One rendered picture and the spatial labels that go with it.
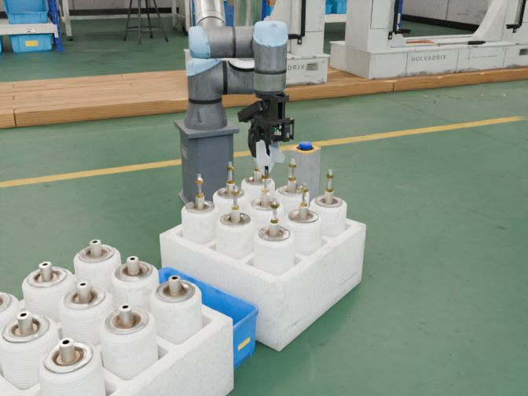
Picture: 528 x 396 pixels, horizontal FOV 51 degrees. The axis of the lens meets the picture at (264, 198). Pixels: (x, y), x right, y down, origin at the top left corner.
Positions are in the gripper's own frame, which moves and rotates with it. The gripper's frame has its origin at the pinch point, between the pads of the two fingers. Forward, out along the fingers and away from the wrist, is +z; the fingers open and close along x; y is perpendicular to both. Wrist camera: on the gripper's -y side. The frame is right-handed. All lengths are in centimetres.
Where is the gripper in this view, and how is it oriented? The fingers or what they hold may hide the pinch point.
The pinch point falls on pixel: (264, 168)
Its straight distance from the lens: 138.1
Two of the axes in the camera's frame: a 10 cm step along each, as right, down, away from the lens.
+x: 8.1, -2.3, 5.4
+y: 5.9, 3.3, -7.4
